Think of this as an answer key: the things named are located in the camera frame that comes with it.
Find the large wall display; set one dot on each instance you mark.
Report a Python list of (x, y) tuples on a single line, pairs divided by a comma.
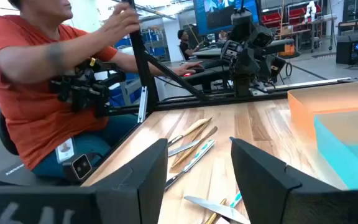
[(219, 18)]

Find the dark side desk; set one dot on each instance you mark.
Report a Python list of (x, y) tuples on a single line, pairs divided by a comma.
[(210, 76)]

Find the orange plastic bin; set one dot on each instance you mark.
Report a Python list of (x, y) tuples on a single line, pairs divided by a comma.
[(322, 99)]

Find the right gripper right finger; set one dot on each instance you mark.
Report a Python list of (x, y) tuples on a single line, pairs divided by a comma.
[(275, 199)]

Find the black depth camera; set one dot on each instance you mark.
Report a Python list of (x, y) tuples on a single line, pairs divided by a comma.
[(81, 167)]

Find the white id badge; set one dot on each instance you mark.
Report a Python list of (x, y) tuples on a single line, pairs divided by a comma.
[(64, 151)]

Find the black flat pad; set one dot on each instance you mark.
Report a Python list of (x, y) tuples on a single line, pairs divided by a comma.
[(14, 175)]

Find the black computer mouse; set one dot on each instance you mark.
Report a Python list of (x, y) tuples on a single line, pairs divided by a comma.
[(199, 70)]

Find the blue storage crate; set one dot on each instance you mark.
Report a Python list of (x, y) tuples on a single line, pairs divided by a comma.
[(120, 96)]

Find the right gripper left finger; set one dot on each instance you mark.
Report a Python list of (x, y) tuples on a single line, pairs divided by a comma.
[(120, 202)]

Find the black computer tower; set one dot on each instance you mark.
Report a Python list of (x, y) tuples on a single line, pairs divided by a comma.
[(350, 51)]

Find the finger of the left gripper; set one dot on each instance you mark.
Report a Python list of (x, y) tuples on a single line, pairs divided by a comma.
[(277, 46), (278, 68)]

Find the person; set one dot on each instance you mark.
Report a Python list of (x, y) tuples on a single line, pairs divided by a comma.
[(26, 102), (185, 46)]

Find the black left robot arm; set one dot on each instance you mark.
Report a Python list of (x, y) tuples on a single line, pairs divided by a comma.
[(242, 25)]

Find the shelf with red bins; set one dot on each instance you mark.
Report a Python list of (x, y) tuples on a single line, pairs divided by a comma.
[(272, 18)]

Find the teal plastic bin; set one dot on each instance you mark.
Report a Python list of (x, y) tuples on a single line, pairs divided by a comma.
[(337, 155)]

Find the silver aluminium bar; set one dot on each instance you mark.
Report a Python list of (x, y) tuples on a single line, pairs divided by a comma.
[(142, 105)]

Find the black table frame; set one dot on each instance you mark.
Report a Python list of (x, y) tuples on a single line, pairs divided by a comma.
[(145, 62)]

